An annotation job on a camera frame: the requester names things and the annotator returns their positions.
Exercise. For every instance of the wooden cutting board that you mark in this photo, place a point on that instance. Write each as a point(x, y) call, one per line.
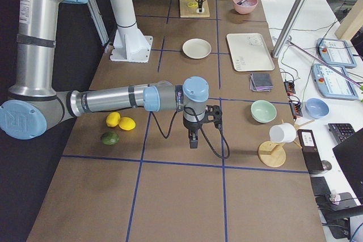
point(186, 12)

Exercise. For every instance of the white steamed bun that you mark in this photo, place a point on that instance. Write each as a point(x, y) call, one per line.
point(200, 11)

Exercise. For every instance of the aluminium frame post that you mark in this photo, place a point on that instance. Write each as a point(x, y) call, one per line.
point(290, 21)

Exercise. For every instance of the black keyboard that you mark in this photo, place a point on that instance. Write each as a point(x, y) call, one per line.
point(341, 131)

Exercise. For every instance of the black computer mouse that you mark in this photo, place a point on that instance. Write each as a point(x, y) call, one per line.
point(327, 166)

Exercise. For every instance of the teach pendant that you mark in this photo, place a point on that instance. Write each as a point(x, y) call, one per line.
point(332, 85)
point(333, 51)

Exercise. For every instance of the green lime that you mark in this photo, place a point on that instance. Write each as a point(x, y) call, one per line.
point(109, 138)

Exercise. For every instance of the white support column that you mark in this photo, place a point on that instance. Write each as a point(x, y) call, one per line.
point(129, 45)

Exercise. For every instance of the beige plate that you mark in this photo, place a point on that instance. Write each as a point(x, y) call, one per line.
point(196, 48)

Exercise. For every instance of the white bear tray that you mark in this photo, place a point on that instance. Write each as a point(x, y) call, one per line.
point(249, 52)

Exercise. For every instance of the far teach pendant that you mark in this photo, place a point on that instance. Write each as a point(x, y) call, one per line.
point(333, 51)

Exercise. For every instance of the lemon slice top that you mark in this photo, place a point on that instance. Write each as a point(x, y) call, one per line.
point(192, 4)

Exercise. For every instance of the whole yellow lemon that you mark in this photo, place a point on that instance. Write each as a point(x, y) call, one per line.
point(113, 119)

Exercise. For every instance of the pink bowl with ice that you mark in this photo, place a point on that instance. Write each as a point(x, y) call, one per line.
point(246, 7)

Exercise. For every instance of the black power strip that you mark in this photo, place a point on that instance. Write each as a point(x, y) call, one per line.
point(294, 101)

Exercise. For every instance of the blue bowl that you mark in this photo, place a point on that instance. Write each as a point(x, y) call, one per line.
point(316, 108)

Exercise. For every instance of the black box with label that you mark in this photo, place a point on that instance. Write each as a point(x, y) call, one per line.
point(310, 152)

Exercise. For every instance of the near teach pendant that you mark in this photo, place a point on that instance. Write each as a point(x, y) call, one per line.
point(332, 85)

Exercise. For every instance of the folded grey purple cloth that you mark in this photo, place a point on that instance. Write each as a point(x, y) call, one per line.
point(260, 82)

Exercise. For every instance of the green bowl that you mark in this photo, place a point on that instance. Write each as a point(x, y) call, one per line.
point(263, 111)

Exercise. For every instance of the white mug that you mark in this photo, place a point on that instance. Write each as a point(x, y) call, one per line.
point(283, 133)

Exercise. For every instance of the wooden mug stand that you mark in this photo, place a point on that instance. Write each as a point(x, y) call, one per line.
point(273, 154)

